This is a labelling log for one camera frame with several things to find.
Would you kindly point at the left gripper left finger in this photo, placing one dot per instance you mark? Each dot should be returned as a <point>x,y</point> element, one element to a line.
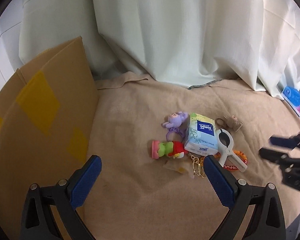
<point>38,221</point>

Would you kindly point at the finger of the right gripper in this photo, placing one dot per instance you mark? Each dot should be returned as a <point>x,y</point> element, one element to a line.
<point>291,143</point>
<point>275,156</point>

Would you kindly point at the white plastic clamp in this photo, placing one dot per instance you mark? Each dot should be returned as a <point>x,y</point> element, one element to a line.
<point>225,140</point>

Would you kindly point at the pale green curtain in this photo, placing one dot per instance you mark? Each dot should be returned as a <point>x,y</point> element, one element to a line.
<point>184,42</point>

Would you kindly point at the purple bunny keychain toy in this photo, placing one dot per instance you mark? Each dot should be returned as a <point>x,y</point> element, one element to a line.
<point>174,123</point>

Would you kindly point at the cardboard box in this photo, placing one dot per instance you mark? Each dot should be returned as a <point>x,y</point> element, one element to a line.
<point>47,109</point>

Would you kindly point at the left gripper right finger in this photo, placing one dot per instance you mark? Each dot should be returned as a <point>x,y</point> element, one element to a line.
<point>267,220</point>

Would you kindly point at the red green doll toy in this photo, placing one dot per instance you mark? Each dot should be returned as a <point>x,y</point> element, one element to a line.
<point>171,149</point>

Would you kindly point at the brown pig plush keychain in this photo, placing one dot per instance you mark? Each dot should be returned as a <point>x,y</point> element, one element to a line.
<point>229,122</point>

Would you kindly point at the beige table cloth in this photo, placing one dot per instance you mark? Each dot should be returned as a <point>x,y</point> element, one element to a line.
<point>148,187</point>

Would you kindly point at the blue wet wipes pack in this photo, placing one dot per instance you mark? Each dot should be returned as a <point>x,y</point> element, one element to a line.
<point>292,97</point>

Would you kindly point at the Tempo tissue pack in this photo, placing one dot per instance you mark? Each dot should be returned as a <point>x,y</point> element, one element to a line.
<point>201,135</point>

